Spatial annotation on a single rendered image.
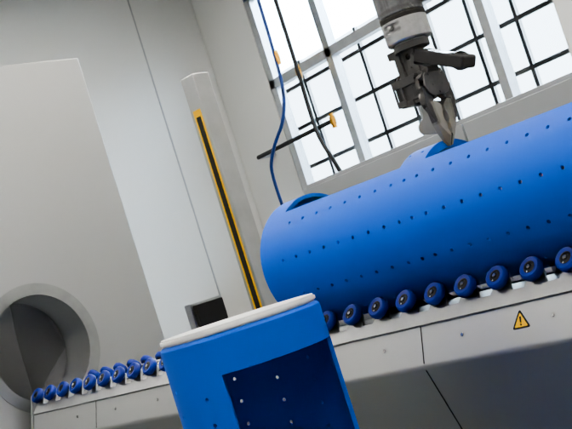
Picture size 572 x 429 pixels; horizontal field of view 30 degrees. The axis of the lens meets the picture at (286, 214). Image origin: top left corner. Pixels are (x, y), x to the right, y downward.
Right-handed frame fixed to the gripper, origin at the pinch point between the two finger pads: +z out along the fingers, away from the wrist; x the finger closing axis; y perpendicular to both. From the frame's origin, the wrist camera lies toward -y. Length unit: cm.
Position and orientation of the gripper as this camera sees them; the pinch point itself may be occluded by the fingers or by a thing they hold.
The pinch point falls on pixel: (451, 138)
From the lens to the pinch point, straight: 206.7
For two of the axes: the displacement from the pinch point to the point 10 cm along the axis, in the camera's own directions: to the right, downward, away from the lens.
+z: 3.1, 9.5, -0.6
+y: -6.4, 2.5, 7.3
